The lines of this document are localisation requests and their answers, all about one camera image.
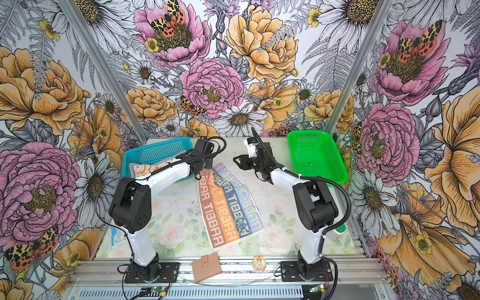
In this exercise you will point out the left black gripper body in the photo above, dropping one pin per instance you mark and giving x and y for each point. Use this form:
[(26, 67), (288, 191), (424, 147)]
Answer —
[(207, 162)]

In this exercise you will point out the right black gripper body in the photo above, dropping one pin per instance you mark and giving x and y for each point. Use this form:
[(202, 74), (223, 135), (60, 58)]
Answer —
[(252, 163)]

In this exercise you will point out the teal plastic basket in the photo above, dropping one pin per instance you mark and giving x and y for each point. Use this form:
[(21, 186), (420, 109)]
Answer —
[(154, 153)]

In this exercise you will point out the striped grey patterned towel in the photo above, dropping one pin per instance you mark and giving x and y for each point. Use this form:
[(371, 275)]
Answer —
[(228, 209)]

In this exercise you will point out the orange patterned white towel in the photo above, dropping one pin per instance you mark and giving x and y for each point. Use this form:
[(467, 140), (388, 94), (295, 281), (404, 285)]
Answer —
[(138, 170)]

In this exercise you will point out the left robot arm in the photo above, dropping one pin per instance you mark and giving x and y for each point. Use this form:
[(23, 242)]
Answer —
[(131, 207)]

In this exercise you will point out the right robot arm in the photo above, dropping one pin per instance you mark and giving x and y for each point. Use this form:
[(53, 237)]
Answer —
[(315, 204)]

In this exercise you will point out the green plastic basket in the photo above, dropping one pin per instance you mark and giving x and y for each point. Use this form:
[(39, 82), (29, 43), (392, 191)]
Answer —
[(314, 153)]

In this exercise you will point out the white bottle green cap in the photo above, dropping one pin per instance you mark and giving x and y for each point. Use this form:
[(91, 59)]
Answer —
[(338, 232)]

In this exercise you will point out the brown leather wallet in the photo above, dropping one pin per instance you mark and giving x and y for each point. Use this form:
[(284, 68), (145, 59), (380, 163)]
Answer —
[(206, 267)]

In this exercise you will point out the blue white plastic packet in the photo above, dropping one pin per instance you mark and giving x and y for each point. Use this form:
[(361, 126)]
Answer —
[(116, 236)]

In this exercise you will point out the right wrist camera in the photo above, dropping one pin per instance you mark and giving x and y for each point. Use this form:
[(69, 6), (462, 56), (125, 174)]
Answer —
[(251, 144)]

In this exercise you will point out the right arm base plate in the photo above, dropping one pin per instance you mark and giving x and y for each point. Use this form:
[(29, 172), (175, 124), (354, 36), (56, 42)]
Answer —
[(297, 271)]

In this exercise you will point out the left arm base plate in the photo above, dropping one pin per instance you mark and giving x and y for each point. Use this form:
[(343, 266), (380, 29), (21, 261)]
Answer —
[(163, 272)]

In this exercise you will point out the aluminium front rail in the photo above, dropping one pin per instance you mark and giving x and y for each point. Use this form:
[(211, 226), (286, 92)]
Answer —
[(359, 278)]

